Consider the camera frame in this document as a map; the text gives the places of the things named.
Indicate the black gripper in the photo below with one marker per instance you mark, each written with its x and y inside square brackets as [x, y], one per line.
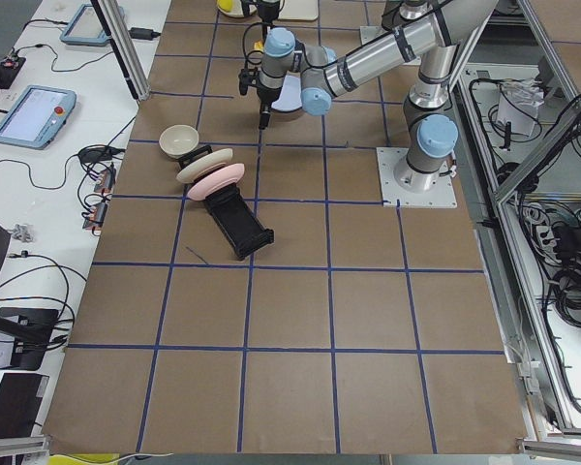
[267, 94]

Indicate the blue plate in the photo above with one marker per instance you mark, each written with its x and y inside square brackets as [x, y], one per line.
[290, 97]

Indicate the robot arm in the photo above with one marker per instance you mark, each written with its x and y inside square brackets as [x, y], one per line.
[426, 30]
[268, 10]

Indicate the cream plate in rack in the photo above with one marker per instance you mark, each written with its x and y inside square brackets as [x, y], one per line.
[205, 165]

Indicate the pink plate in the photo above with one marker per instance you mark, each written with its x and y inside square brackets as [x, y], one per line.
[216, 181]

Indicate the cream plate with lemon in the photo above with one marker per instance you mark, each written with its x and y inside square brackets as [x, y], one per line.
[242, 9]

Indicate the cream bowl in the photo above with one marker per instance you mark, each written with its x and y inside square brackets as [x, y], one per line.
[178, 140]

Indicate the yellow lemon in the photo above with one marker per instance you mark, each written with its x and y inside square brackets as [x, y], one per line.
[225, 6]

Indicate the black dish rack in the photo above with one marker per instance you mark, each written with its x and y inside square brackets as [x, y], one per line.
[238, 223]

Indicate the black power adapter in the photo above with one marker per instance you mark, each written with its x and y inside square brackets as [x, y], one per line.
[143, 33]

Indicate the far teach pendant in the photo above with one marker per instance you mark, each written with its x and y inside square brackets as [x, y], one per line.
[84, 29]

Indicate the teach pendant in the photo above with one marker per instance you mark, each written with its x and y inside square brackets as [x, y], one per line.
[84, 29]
[37, 116]

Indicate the near teach pendant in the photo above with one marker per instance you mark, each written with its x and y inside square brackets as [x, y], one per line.
[37, 116]

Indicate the black monitor stand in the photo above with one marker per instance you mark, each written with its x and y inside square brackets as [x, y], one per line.
[24, 332]

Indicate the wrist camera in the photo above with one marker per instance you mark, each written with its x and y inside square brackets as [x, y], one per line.
[247, 78]

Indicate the aluminium frame post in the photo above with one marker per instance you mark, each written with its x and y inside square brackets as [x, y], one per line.
[109, 14]

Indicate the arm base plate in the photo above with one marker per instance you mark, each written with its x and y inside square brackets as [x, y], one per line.
[401, 186]

